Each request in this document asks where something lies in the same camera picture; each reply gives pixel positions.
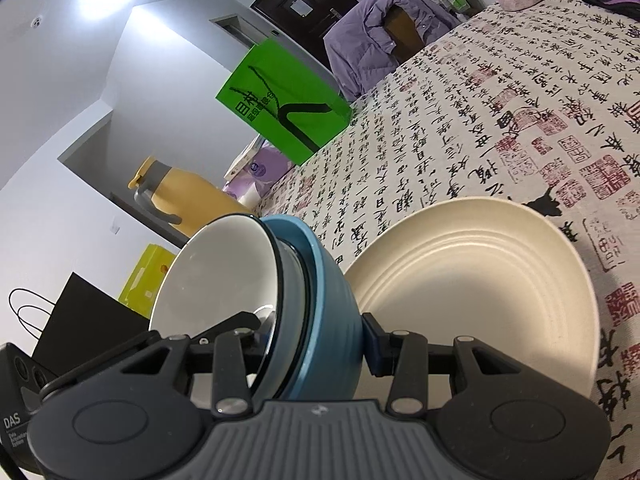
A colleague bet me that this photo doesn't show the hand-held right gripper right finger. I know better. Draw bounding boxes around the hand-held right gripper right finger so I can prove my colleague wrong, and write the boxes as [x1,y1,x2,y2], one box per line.
[361,311,522,418]

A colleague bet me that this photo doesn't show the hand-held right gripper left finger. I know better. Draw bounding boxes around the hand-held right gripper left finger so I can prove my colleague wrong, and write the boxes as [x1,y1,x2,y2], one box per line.
[120,310,273,418]

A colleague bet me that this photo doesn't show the blue bowl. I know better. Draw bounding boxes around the blue bowl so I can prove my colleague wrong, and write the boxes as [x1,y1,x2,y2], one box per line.
[260,215,368,401]

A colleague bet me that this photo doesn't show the cream plate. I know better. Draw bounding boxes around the cream plate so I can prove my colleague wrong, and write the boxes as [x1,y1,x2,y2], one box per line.
[344,196,599,402]

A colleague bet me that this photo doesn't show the black paper bag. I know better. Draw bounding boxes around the black paper bag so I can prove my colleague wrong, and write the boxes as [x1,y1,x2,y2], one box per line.
[7,272,151,376]

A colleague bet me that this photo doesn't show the yellow-green gift bag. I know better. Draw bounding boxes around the yellow-green gift bag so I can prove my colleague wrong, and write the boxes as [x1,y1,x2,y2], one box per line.
[117,244,176,306]

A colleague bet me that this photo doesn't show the yellow thermos jug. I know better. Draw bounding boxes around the yellow thermos jug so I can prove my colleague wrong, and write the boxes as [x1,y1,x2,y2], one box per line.
[127,156,261,241]

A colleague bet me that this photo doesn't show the purple tissue pack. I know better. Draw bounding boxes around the purple tissue pack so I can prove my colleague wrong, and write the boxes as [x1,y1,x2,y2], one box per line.
[221,147,296,208]

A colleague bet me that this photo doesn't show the white flat box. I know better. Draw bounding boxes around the white flat box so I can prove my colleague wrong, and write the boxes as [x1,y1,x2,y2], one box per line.
[224,135,263,181]

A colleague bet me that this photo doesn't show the calligraphy printed tablecloth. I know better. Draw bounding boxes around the calligraphy printed tablecloth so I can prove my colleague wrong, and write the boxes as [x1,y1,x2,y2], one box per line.
[252,0,640,480]

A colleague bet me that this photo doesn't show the green paper bag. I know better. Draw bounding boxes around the green paper bag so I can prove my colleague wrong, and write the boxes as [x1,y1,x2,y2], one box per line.
[216,37,353,166]

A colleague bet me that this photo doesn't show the purple padded jacket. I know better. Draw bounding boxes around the purple padded jacket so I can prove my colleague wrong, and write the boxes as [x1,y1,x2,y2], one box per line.
[324,0,461,102]

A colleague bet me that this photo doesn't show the wooden chair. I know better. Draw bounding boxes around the wooden chair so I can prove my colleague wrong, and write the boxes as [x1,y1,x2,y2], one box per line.
[382,5,426,63]

